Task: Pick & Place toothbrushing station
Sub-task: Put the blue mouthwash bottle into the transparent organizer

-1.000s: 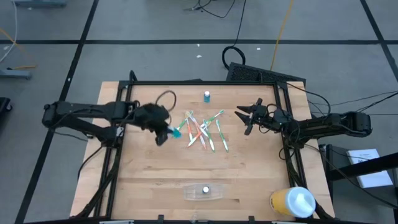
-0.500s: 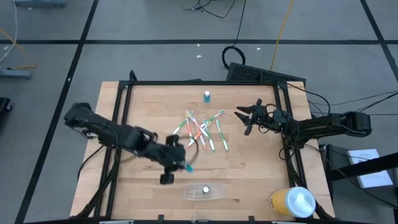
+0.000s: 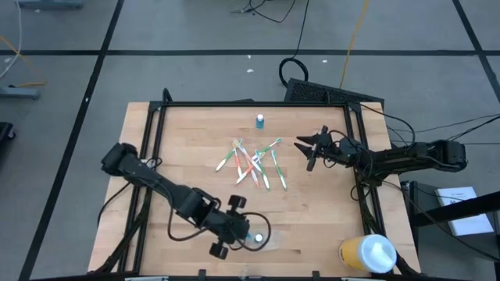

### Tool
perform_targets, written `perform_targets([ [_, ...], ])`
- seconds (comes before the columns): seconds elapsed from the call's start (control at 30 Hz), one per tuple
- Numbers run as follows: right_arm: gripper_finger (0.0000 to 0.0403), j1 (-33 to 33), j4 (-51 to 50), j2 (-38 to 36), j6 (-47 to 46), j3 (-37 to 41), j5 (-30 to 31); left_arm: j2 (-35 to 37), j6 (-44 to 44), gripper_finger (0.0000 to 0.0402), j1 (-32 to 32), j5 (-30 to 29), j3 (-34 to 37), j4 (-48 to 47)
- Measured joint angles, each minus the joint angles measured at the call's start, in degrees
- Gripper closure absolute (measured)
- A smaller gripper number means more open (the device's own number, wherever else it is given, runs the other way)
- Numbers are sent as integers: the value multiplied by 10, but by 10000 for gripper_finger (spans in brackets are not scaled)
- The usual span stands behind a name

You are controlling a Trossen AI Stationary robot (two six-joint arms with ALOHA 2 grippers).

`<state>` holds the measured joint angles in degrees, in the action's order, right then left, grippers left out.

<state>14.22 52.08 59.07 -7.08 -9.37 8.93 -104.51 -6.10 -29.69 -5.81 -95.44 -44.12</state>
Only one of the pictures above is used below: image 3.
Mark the green white toothbrush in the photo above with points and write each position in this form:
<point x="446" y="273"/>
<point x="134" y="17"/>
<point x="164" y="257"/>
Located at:
<point x="269" y="147"/>
<point x="229" y="155"/>
<point x="279" y="170"/>
<point x="265" y="179"/>

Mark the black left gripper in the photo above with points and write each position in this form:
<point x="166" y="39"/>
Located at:
<point x="226" y="226"/>

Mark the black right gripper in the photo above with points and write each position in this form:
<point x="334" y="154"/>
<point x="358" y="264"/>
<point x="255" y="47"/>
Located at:
<point x="336" y="152"/>

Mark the black caster object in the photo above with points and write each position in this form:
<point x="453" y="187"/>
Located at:
<point x="6" y="132"/>

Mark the grey metal bar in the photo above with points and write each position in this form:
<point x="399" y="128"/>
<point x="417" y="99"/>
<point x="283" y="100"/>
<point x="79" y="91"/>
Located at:
<point x="51" y="4"/>

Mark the black aluminium table frame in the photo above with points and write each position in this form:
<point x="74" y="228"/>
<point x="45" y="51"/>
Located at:
<point x="254" y="104"/>

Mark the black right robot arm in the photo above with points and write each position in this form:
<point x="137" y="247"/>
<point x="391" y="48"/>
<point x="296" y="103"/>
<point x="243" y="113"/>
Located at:
<point x="410" y="158"/>

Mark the black stand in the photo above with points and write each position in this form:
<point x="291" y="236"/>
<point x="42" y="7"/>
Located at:
<point x="457" y="208"/>

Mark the black mesh computer tower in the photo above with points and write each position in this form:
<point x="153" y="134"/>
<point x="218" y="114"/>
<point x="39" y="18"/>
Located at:
<point x="312" y="91"/>

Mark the yellow wipes canister white lid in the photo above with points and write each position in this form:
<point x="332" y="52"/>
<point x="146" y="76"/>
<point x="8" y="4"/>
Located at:
<point x="367" y="253"/>

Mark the white booklet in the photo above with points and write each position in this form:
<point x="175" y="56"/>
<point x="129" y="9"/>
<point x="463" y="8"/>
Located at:
<point x="472" y="226"/>

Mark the grey metal foot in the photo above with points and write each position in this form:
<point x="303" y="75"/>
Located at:
<point x="19" y="93"/>

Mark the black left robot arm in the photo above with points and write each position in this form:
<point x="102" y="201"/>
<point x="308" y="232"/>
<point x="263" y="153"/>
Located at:
<point x="156" y="181"/>

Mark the clear plastic bag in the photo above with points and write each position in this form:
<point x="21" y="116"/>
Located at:
<point x="269" y="244"/>

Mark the blue mouthwash bottle white cap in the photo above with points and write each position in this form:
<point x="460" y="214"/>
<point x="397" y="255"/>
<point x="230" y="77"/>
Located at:
<point x="258" y="237"/>
<point x="260" y="123"/>

